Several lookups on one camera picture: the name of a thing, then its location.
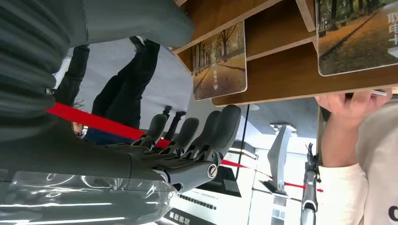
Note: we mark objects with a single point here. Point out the black angled display panel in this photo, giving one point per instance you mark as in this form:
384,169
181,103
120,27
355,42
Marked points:
224,186

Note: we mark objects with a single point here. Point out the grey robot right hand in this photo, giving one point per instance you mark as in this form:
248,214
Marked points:
77,155

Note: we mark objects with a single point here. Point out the clear plastic wrap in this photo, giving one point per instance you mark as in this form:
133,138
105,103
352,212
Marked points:
77,198

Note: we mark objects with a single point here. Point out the red barrier tape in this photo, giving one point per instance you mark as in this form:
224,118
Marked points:
93,121

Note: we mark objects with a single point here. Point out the wooden slotted card organizer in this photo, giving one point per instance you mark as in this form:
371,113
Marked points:
280,77

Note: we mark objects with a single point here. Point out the silver kiosk stand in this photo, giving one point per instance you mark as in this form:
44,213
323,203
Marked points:
278,155

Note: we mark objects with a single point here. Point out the black stanchion pole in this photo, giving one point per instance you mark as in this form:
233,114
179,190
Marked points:
243,139

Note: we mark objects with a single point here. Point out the black sign with white characters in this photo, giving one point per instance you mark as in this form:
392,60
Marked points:
186,219

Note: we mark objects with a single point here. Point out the standing person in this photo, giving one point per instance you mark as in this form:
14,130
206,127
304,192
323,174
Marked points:
124,93
174,124
102,136

